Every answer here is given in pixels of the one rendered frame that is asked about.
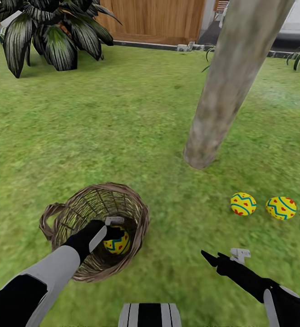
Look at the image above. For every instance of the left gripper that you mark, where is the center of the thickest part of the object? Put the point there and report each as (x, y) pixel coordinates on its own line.
(115, 233)

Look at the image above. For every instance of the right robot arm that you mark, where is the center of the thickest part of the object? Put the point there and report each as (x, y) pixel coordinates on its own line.
(282, 305)

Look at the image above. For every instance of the wicker basket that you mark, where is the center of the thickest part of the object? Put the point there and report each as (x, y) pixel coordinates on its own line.
(120, 200)

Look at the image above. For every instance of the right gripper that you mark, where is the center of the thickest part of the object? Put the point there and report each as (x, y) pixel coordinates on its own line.
(226, 267)

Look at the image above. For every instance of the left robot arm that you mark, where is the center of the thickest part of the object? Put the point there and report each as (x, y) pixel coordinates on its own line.
(27, 297)

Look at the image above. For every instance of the easter egg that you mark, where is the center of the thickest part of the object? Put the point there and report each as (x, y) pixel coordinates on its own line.
(281, 208)
(243, 204)
(118, 247)

